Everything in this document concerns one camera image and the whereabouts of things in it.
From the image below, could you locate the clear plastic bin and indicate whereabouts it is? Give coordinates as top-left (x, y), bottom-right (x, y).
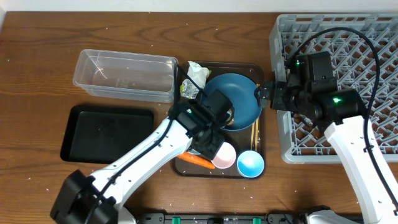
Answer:
top-left (73, 49), bottom-right (178, 103)

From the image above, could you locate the light blue rice bowl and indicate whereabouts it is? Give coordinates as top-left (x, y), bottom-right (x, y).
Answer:
top-left (187, 149), bottom-right (201, 155)

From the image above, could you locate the wooden chopstick right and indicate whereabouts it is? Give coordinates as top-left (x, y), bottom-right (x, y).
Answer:
top-left (252, 117), bottom-right (259, 151)

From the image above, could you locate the crumpled foil wrapper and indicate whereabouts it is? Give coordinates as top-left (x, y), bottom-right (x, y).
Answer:
top-left (180, 61), bottom-right (211, 100)

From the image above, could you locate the small light blue bowl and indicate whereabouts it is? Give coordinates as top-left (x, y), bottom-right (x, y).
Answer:
top-left (236, 151), bottom-right (265, 178)

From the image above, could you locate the pink small bowl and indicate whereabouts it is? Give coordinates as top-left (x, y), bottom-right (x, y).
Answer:
top-left (211, 142), bottom-right (236, 169)

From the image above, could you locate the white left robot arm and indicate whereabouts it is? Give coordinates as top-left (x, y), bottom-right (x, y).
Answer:
top-left (50, 90), bottom-right (233, 223)

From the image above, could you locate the orange carrot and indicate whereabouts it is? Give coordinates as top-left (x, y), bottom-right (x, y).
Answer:
top-left (177, 152), bottom-right (215, 169)

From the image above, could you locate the wooden chopstick left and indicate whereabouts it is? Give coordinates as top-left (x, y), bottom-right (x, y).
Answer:
top-left (250, 122), bottom-right (256, 150)

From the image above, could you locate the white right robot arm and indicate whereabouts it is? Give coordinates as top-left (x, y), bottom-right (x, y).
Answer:
top-left (254, 52), bottom-right (397, 223)

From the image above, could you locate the black tray bin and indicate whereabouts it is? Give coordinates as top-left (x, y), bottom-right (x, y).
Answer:
top-left (60, 105), bottom-right (154, 164)

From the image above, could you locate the brown serving tray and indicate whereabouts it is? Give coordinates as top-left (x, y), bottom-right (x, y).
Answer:
top-left (171, 62), bottom-right (266, 179)

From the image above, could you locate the wooden chopstick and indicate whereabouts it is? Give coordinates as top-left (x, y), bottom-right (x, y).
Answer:
top-left (250, 122), bottom-right (256, 150)
top-left (252, 117), bottom-right (259, 151)

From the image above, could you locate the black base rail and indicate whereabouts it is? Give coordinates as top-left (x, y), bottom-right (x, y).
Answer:
top-left (137, 213), bottom-right (307, 224)

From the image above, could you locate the grey dishwasher rack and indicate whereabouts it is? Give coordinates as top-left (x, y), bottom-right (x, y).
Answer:
top-left (269, 14), bottom-right (397, 164)

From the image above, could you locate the dark blue plate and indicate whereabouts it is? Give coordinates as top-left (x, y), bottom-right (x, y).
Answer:
top-left (204, 73), bottom-right (262, 131)

